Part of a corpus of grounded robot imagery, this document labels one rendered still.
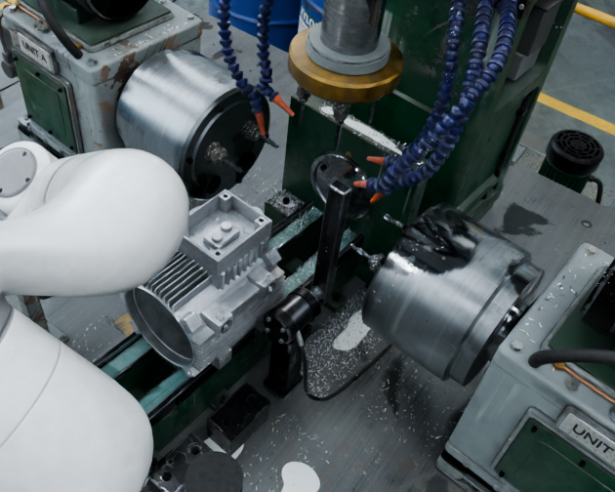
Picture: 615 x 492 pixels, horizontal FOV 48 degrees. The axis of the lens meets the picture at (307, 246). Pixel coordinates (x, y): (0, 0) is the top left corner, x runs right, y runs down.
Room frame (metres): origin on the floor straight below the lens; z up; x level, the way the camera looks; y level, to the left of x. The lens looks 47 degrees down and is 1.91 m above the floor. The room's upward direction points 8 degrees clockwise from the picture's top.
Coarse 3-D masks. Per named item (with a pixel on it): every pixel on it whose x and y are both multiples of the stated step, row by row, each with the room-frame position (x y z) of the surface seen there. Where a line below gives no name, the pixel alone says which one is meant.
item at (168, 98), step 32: (160, 64) 1.09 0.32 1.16; (192, 64) 1.10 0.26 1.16; (128, 96) 1.05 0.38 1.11; (160, 96) 1.02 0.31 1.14; (192, 96) 1.01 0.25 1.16; (224, 96) 1.02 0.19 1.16; (128, 128) 1.01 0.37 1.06; (160, 128) 0.98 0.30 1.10; (192, 128) 0.96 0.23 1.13; (224, 128) 1.01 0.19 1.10; (256, 128) 1.05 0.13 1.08; (192, 160) 0.94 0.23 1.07; (192, 192) 0.95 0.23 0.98
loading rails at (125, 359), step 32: (288, 224) 0.96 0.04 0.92; (320, 224) 1.00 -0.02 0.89; (288, 256) 0.92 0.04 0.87; (352, 256) 0.93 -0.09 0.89; (288, 288) 0.80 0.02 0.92; (128, 352) 0.61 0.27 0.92; (256, 352) 0.70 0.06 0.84; (128, 384) 0.58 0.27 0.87; (160, 384) 0.56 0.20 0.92; (192, 384) 0.57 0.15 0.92; (224, 384) 0.63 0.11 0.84; (160, 416) 0.51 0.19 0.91; (192, 416) 0.57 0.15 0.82; (160, 448) 0.50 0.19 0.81
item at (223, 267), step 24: (192, 216) 0.73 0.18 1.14; (216, 216) 0.76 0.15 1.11; (240, 216) 0.77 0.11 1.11; (264, 216) 0.75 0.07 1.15; (192, 240) 0.70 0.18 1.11; (216, 240) 0.70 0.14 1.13; (240, 240) 0.72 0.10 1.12; (264, 240) 0.73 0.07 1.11; (216, 264) 0.65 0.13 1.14; (240, 264) 0.68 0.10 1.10
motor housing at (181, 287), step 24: (168, 264) 0.66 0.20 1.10; (192, 264) 0.67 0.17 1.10; (264, 264) 0.72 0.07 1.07; (144, 288) 0.62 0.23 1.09; (168, 288) 0.61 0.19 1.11; (192, 288) 0.63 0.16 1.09; (216, 288) 0.65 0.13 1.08; (240, 288) 0.67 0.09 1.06; (144, 312) 0.66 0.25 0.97; (168, 312) 0.68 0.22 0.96; (240, 312) 0.63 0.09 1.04; (264, 312) 0.67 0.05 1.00; (144, 336) 0.63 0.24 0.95; (168, 336) 0.64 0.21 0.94; (192, 336) 0.57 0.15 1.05; (216, 336) 0.58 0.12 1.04; (240, 336) 0.63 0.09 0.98; (168, 360) 0.59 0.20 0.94; (192, 360) 0.56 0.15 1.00
